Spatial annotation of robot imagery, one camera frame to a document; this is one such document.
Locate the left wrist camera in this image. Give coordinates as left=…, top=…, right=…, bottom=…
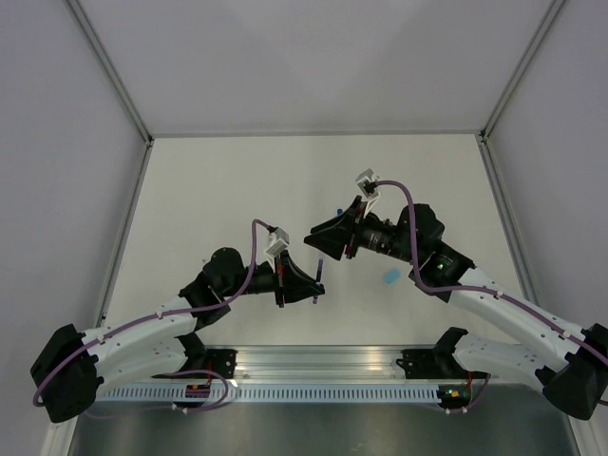
left=264, top=227, right=290, bottom=271

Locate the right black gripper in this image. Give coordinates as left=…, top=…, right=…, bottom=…
left=304, top=196, right=420, bottom=265

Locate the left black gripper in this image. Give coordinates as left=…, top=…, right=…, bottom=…
left=222, top=250, right=325, bottom=309

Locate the aluminium mounting rail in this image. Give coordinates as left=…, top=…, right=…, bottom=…
left=142, top=345, right=495, bottom=381

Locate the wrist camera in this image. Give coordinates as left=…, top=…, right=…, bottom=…
left=355, top=168, right=381, bottom=215
left=264, top=227, right=290, bottom=271

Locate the white slotted cable duct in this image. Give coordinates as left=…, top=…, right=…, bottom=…
left=101, top=381, right=441, bottom=404

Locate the aluminium frame post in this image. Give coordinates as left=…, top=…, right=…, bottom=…
left=478, top=0, right=569, bottom=143
left=64, top=0, right=154, bottom=143

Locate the purple ink pen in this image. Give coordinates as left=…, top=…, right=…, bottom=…
left=312, top=256, right=324, bottom=305

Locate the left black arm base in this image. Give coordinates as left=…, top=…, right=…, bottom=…
left=178, top=332, right=238, bottom=379

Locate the right aluminium frame post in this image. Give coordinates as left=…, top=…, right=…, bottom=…
left=478, top=0, right=569, bottom=143

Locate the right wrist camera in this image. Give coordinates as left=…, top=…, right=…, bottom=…
left=355, top=168, right=381, bottom=215

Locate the left aluminium frame post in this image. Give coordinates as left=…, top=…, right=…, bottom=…
left=64, top=0, right=154, bottom=143

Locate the light blue eraser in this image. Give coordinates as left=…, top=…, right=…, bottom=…
left=383, top=269, right=401, bottom=285

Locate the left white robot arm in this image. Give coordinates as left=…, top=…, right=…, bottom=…
left=30, top=247, right=325, bottom=423

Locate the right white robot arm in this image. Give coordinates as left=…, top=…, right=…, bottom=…
left=304, top=198, right=607, bottom=420

